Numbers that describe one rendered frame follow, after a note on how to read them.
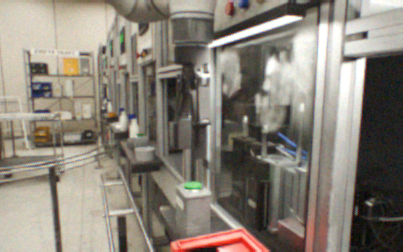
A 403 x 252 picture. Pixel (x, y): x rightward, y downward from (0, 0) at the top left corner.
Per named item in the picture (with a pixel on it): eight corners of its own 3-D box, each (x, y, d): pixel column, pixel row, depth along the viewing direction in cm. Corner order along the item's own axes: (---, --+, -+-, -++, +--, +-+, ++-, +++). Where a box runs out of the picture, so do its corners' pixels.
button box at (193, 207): (175, 230, 68) (174, 183, 66) (205, 225, 71) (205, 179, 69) (185, 247, 61) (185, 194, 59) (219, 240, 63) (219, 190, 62)
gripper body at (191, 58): (217, 44, 57) (216, 92, 58) (200, 48, 64) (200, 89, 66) (181, 43, 54) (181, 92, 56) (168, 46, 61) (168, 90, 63)
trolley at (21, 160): (-13, 188, 352) (-22, 113, 338) (4, 176, 403) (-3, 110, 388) (60, 183, 373) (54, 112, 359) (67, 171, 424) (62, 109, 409)
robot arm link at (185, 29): (203, 22, 64) (203, 49, 65) (164, 19, 60) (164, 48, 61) (222, 15, 55) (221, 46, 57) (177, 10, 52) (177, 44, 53)
